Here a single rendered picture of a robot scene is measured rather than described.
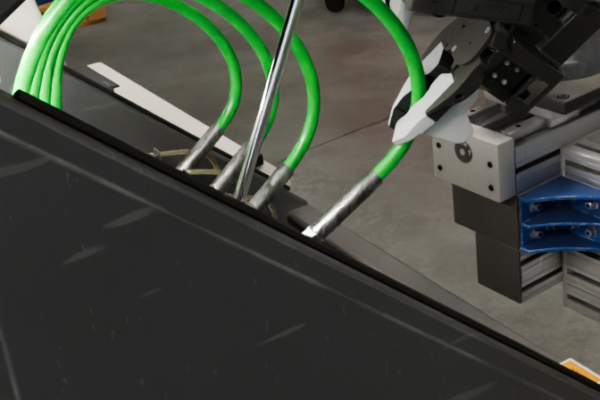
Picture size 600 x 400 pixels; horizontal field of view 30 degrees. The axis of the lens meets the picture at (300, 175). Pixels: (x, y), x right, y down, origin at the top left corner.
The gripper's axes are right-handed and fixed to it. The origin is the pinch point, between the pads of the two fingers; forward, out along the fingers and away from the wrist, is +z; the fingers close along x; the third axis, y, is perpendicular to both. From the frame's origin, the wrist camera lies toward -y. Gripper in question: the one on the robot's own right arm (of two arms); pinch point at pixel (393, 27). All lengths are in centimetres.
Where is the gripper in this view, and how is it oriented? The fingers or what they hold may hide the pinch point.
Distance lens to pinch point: 128.5
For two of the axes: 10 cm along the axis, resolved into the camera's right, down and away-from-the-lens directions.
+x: -5.2, -3.0, 8.0
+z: 1.1, 9.0, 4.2
